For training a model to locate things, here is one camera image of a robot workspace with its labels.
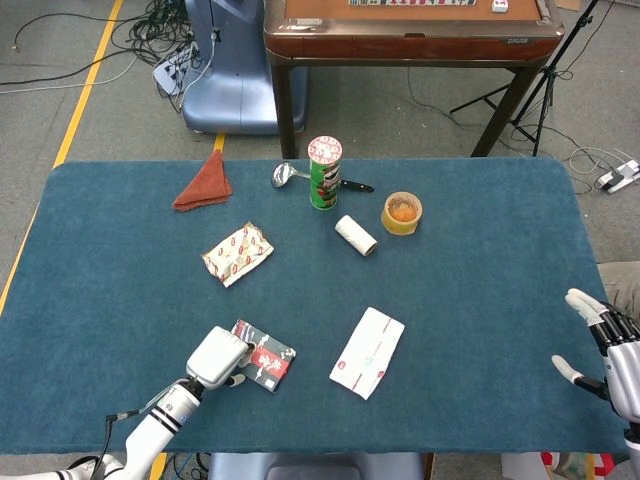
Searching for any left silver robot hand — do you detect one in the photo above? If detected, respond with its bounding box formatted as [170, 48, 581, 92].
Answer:
[185, 325, 256, 391]

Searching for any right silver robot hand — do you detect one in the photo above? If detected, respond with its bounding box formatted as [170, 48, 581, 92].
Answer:
[551, 288, 640, 426]

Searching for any red black snack packet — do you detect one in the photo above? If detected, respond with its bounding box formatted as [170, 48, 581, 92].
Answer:
[230, 319, 297, 394]

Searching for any white red pouch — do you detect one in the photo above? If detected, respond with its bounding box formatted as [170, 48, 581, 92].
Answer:
[328, 306, 406, 401]

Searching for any white red crumpled snack bag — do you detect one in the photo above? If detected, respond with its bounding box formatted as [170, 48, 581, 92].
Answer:
[201, 221, 276, 289]

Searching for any red and white bag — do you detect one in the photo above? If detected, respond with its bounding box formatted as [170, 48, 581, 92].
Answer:
[541, 451, 616, 480]

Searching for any white cardboard sheet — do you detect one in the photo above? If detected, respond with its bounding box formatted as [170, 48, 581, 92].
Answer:
[501, 452, 549, 480]

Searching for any blue felt table cover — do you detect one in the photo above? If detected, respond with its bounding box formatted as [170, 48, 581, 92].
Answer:
[0, 157, 640, 455]

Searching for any rust red folded cloth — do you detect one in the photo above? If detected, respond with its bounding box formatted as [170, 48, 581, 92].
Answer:
[171, 148, 234, 213]

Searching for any white paper roll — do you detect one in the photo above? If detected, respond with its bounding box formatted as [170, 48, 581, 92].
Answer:
[334, 214, 379, 259]

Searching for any white power strip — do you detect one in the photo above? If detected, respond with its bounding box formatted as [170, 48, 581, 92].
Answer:
[593, 158, 640, 194]

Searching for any green chips can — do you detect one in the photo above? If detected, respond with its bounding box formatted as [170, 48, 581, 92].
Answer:
[307, 135, 344, 211]

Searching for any yellow tape roll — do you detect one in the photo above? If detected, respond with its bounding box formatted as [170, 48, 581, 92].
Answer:
[380, 190, 424, 237]

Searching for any blue machine base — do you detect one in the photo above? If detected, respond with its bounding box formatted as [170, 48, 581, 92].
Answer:
[181, 0, 310, 135]

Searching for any grey power strip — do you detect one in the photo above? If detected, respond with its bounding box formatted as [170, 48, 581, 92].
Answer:
[152, 42, 201, 96]

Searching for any black tripod stand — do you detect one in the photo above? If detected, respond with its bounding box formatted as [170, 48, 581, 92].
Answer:
[449, 0, 601, 157]

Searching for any brown mahjong table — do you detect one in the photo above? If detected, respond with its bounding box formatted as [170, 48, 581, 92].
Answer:
[263, 0, 566, 160]

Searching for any row of mahjong tiles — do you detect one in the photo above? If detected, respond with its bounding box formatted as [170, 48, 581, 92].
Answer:
[348, 0, 478, 8]

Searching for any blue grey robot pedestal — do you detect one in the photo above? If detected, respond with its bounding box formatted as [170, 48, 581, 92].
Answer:
[207, 452, 426, 480]

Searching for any metal ladle with black handle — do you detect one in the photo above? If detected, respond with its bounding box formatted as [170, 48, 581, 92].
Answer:
[270, 161, 375, 194]

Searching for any black cable bundle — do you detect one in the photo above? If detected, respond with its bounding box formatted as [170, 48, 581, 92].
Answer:
[0, 0, 201, 114]

